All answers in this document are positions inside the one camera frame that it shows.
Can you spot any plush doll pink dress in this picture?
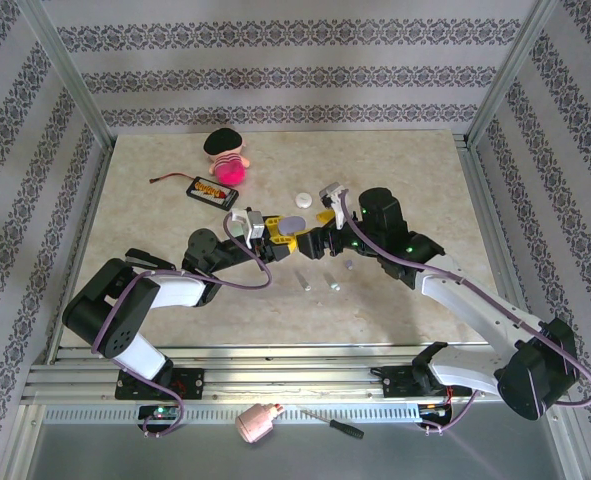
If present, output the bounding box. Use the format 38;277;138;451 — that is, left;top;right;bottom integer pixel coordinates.
203;127;252;187

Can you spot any pink plastic bottle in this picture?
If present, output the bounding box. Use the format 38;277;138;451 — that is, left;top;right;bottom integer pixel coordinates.
234;401;285;445

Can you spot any small controller circuit board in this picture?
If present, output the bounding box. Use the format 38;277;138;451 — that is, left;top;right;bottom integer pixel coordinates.
138;404;182;421
417;402;454;419

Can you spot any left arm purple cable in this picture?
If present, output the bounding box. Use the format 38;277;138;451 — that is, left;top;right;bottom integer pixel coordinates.
89;219;274;439

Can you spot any black battery pack red wire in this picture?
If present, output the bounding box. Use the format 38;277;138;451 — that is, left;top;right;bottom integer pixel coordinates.
148;171;240;207

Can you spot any aluminium side rail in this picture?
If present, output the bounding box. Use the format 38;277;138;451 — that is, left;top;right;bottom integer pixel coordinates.
44;142;119;359
454;133;564;401

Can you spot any aluminium mounting rail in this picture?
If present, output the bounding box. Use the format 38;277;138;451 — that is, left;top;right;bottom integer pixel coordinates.
22;344;561;401

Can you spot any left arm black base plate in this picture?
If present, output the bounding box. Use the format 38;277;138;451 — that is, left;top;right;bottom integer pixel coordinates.
114;367;206;401

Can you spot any slotted grey cable duct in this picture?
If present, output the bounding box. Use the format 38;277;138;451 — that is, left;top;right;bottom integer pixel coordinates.
42;403;421;424

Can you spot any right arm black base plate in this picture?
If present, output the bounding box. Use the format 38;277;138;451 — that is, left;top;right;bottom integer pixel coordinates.
382;364;471;399

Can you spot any black handled screwdriver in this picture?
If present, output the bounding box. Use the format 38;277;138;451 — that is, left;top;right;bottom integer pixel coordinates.
299;407;365;441

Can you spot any aluminium frame post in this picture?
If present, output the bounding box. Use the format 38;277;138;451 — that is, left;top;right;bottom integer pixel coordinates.
17;0;115;149
467;0;566;146

